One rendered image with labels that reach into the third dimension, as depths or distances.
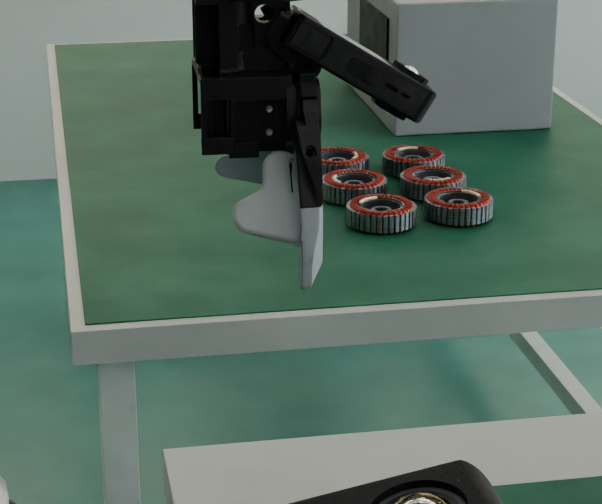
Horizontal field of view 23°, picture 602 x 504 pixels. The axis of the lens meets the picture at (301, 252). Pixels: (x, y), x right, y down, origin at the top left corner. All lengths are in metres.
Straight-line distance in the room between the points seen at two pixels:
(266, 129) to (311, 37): 0.07
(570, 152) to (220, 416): 1.10
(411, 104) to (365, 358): 2.70
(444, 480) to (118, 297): 1.74
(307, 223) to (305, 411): 2.46
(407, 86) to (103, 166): 1.71
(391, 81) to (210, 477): 0.70
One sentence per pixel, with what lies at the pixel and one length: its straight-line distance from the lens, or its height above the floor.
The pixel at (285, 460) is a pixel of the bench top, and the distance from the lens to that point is 1.61.
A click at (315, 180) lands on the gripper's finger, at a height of 1.23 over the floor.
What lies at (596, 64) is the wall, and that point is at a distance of 5.47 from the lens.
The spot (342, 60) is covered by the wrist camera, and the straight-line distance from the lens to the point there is 0.98.
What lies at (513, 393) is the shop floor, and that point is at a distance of 3.53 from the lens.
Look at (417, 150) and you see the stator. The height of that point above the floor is 0.78.
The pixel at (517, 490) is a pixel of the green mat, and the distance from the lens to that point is 1.57.
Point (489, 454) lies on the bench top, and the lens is 1.64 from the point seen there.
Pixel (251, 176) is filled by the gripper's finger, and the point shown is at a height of 1.19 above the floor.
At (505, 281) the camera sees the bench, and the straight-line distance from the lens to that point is 2.12.
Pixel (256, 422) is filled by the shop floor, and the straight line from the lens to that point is 3.36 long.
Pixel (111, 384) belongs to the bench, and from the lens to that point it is 2.03.
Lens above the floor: 1.51
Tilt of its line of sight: 20 degrees down
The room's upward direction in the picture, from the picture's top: straight up
